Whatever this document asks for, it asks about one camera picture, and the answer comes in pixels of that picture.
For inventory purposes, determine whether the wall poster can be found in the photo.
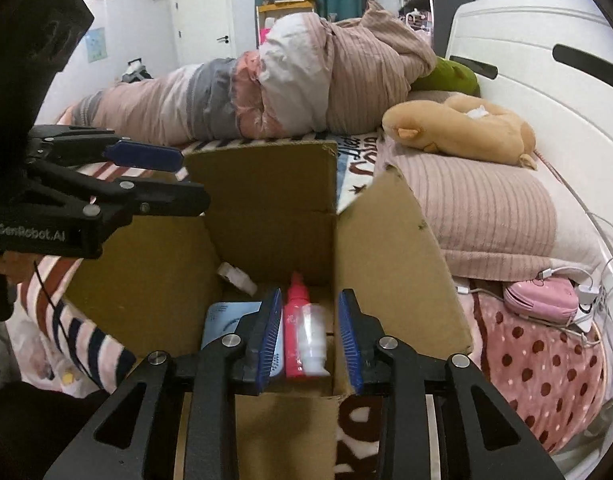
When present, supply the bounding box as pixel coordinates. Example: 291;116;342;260
84;27;110;64

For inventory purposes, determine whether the pink pouch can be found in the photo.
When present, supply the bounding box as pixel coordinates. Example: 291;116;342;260
503;278;580;329

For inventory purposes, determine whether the rolled striped quilt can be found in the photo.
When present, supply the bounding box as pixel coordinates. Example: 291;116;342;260
66;0;437;142

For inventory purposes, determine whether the pink plastic bottle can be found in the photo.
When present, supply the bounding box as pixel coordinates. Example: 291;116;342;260
285;271;308;380

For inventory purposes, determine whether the pink striped pillow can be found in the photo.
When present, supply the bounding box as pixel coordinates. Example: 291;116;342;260
375;137;607;278

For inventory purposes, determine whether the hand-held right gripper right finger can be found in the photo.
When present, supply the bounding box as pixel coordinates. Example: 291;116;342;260
337;289;570;480

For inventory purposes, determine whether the white bed headboard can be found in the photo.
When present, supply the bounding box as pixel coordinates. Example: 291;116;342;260
443;0;613;281

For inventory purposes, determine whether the small white tape roll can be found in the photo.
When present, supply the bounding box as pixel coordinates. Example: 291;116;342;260
217;262;258;297

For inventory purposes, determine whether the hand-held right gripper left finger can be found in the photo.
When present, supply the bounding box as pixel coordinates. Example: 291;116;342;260
45;288;284;480

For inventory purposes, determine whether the white door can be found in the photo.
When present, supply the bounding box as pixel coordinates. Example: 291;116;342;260
169;0;237;67

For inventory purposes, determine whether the green plush toy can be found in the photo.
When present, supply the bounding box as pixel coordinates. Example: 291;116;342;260
410;55;482;97

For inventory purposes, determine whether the tan plush toy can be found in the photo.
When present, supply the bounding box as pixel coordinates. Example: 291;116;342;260
381;94;538;171

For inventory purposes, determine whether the pink polka dot blanket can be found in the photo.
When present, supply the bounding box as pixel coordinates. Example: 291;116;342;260
453;280;612;456

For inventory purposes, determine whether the white power adapter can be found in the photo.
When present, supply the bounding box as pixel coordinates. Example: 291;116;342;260
575;285;604;317

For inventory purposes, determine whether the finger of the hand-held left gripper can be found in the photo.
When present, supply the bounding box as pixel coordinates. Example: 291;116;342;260
25;159;211;226
28;124;184;173

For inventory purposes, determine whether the cardboard box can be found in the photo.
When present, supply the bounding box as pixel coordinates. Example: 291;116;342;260
64;139;474;480

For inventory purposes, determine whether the white charger cable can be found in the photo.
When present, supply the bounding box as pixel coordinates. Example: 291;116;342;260
456;170;613;348

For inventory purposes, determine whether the light blue flat box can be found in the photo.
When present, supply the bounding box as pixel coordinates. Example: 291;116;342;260
200;301;286;372

